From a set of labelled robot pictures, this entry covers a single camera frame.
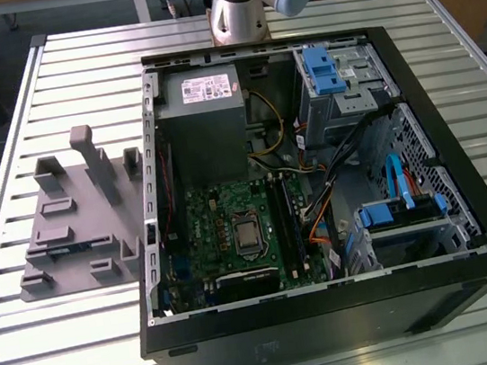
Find RAM stick with blue label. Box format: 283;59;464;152
46;241;93;259

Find empty black RAM slot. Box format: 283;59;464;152
265;175;298;278

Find CPU socket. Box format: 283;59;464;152
225;205;271;266

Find silver CPU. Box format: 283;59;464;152
232;219;263;251

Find grey power supply unit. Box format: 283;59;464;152
151;62;257;192

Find green motherboard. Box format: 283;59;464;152
153;167;332;315

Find black graphics card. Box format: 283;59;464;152
213;266;284;304

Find metal drive cage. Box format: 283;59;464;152
290;34;405;150

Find blue plastic drive carrier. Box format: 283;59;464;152
302;43;345;97

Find hard disk in blue carrier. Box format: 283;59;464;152
358;192;448;233

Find black open PC case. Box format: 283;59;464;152
98;6;487;365

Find grey plastic parts rack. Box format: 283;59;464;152
0;117;162;305

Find metal disk bay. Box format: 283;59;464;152
337;198;487;276

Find yellow wire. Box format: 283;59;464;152
239;88;289;159

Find orange wire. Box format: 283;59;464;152
305;212;339;246

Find black cable bundle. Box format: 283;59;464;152
291;104;412;225

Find blue flat wire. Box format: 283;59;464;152
383;152;416;212

